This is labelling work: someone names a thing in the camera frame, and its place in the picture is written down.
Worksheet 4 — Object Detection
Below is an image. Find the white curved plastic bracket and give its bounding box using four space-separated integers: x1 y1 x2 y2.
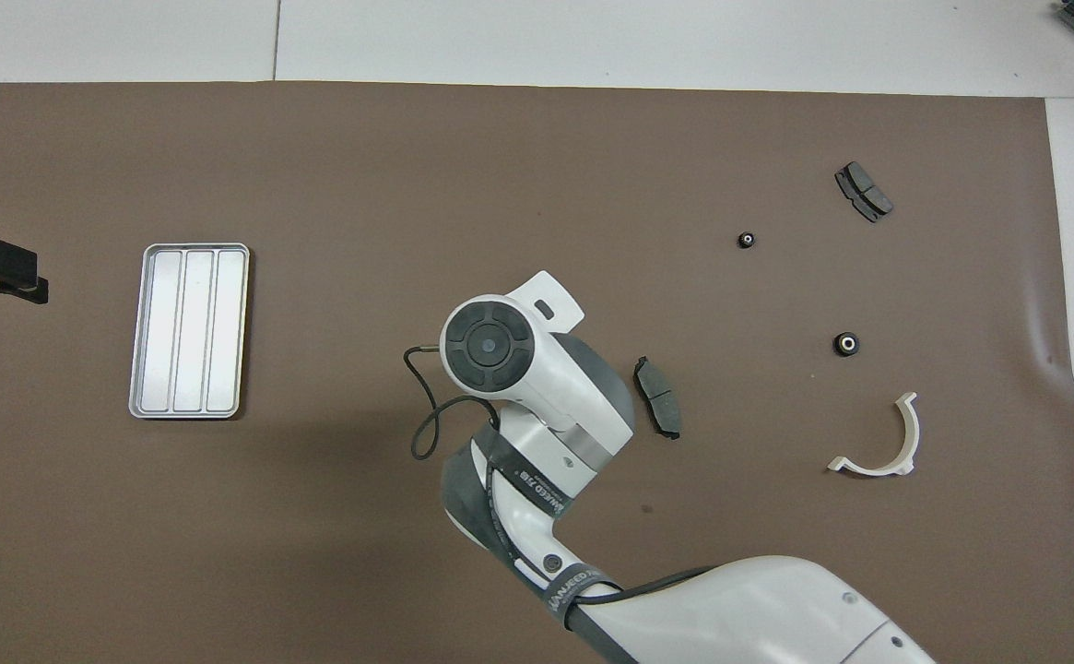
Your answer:
827 392 920 478

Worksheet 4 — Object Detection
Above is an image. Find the long grey brake pad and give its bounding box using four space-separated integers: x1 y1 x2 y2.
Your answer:
633 356 683 441

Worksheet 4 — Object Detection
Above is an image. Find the silver metal tray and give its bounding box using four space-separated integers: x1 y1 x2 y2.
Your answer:
128 243 251 421

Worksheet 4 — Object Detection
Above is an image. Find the short grey brake pad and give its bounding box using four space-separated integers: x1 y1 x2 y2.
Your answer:
834 161 894 224

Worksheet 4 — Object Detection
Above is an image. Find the brown table mat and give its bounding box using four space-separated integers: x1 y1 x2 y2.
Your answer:
0 81 1074 664

